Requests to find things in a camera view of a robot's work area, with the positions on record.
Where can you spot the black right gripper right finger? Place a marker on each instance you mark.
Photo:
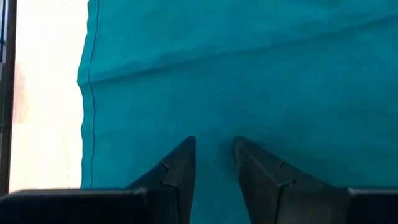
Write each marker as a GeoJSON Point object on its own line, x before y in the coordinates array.
{"type": "Point", "coordinates": [264, 189]}

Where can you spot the teal microfiber towel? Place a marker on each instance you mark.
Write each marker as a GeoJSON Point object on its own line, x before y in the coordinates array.
{"type": "Point", "coordinates": [242, 77]}

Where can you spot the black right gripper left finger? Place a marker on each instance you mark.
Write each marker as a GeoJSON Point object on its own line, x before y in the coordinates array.
{"type": "Point", "coordinates": [174, 186]}

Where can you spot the black metal table frame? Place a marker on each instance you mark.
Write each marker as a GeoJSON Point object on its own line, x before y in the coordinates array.
{"type": "Point", "coordinates": [7, 93]}

